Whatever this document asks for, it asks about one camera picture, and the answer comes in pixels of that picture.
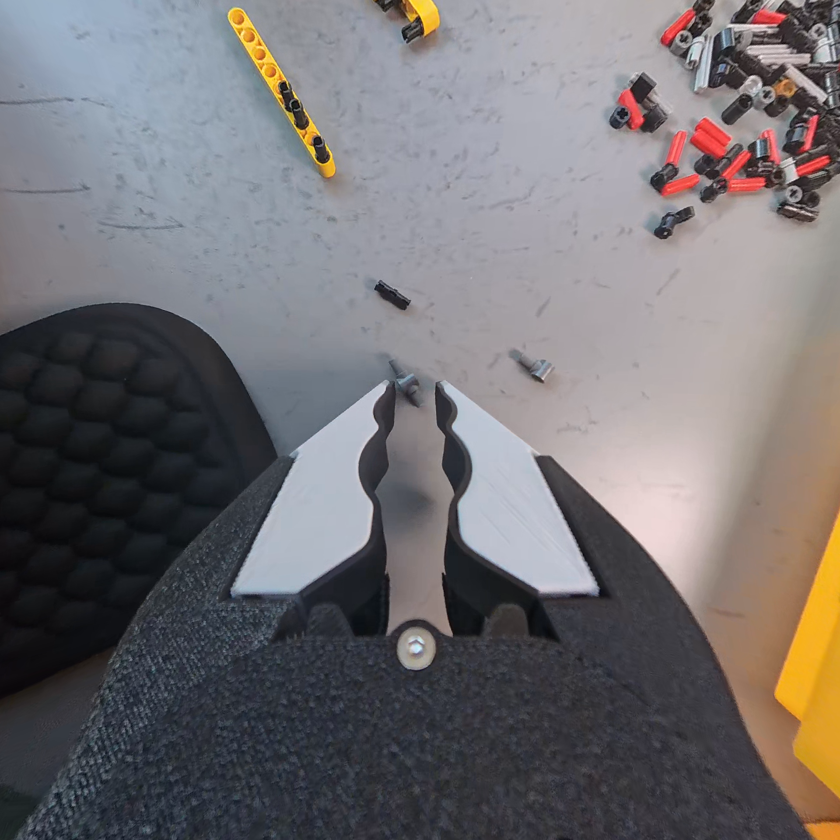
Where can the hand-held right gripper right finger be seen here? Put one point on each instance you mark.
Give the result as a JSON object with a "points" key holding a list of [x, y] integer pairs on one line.
{"points": [[518, 525]]}

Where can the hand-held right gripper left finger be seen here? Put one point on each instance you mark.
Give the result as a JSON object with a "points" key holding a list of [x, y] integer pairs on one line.
{"points": [[308, 525]]}

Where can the long yellow lego beam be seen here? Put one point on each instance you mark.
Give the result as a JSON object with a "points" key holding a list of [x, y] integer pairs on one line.
{"points": [[425, 12], [259, 56]]}

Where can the pile of small lego pieces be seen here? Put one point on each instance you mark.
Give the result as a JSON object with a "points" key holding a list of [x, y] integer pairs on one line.
{"points": [[754, 98]]}

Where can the black quilted cushion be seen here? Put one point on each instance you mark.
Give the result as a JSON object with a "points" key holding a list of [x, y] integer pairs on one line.
{"points": [[98, 492]]}

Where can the yellow plastic bin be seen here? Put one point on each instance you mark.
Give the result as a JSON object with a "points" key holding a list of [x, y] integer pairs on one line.
{"points": [[814, 656]]}

